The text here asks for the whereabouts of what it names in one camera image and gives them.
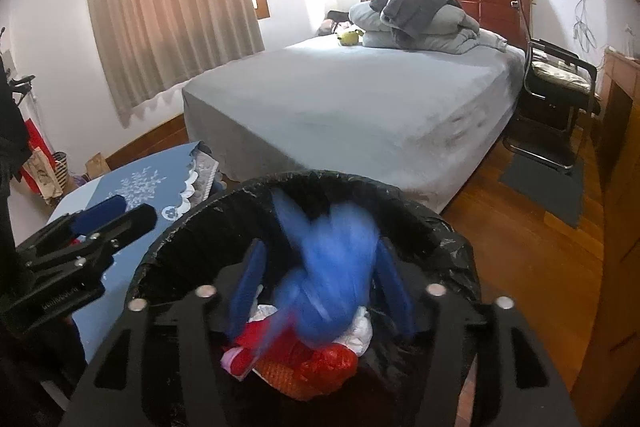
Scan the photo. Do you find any black clothes hanger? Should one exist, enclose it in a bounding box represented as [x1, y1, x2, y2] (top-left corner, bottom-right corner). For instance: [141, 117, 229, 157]
[7, 74, 36, 96]

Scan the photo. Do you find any dark grey floor mat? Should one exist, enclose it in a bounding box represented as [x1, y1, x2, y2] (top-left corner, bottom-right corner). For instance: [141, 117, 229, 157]
[500, 152, 586, 228]

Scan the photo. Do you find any black metal chair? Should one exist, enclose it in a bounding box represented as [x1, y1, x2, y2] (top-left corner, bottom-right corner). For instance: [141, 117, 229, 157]
[502, 38, 601, 172]

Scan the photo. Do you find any wooden cabinet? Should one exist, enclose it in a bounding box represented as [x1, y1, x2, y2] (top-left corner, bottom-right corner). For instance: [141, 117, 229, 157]
[570, 47, 640, 427]

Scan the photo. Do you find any striped bag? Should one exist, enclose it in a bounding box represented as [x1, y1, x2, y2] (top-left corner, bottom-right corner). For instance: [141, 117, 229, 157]
[50, 151, 72, 195]

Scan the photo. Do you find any red plastic bag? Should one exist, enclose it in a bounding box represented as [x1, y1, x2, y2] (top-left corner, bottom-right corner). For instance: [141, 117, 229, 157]
[300, 342, 361, 395]

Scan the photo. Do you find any chair seat cushion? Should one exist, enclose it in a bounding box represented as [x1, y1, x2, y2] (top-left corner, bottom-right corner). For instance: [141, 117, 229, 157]
[530, 59, 593, 95]

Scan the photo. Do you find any dark grey blanket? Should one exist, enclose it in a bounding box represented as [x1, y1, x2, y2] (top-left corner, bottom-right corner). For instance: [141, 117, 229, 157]
[380, 0, 463, 45]

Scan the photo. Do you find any wooden headboard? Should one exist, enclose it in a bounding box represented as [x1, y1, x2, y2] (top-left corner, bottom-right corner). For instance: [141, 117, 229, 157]
[360, 0, 533, 52]

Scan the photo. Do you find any folded grey duvet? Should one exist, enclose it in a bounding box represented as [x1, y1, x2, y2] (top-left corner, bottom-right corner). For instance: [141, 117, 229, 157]
[348, 0, 511, 55]

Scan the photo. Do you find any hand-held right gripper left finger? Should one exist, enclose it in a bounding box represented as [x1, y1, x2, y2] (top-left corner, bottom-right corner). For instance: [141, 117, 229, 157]
[57, 239, 268, 427]

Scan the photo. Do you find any beige tote bag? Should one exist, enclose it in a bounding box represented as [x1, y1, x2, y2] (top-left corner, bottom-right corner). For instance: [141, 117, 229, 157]
[30, 152, 63, 202]

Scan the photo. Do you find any blue tree print tablecloth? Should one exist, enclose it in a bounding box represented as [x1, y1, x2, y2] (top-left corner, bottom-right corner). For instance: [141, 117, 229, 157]
[45, 142, 221, 365]

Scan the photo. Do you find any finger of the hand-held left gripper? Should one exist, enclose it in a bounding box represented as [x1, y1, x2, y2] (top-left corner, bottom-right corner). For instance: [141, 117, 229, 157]
[70, 194, 127, 233]
[87, 203, 159, 258]

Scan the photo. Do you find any dark bag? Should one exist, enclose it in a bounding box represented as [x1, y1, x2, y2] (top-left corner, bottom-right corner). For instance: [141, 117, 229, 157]
[320, 11, 361, 38]

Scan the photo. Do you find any trash bin with black liner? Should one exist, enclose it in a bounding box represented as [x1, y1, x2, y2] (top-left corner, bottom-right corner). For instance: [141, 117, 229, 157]
[122, 169, 483, 427]

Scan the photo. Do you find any wide beige curtain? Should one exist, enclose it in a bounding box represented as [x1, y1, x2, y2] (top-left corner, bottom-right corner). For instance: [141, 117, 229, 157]
[82, 0, 266, 128]

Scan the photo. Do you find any grey bed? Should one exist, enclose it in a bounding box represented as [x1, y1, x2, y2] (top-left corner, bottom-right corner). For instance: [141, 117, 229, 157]
[181, 34, 526, 215]

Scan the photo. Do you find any white tissue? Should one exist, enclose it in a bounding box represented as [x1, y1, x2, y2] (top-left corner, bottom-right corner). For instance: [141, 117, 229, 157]
[247, 301, 279, 324]
[340, 307, 375, 355]

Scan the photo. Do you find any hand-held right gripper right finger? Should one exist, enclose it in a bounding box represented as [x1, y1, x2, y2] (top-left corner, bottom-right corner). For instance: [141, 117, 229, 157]
[372, 237, 583, 427]

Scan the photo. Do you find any brown paper bag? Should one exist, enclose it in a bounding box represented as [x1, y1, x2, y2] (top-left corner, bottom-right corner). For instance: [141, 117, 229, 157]
[85, 152, 112, 180]

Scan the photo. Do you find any orange foam net sleeve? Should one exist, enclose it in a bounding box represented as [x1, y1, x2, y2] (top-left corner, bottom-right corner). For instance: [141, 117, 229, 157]
[252, 342, 321, 403]

